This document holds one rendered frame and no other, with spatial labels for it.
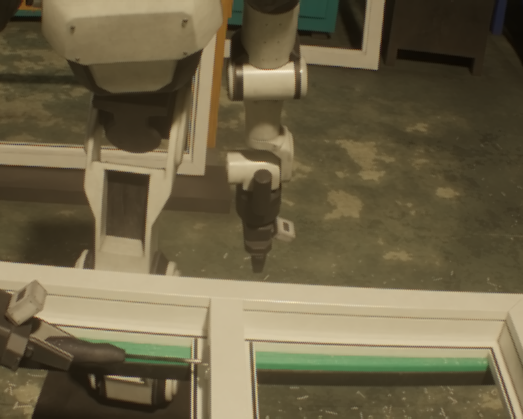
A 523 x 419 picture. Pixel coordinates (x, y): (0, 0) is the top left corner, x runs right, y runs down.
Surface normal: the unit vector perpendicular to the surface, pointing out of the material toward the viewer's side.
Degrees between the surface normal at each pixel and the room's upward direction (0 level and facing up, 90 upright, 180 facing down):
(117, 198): 89
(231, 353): 0
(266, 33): 121
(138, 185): 89
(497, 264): 0
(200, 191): 0
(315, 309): 90
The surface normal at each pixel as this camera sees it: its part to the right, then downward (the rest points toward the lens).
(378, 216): 0.11, -0.87
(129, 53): 0.07, 0.87
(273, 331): 0.04, 0.50
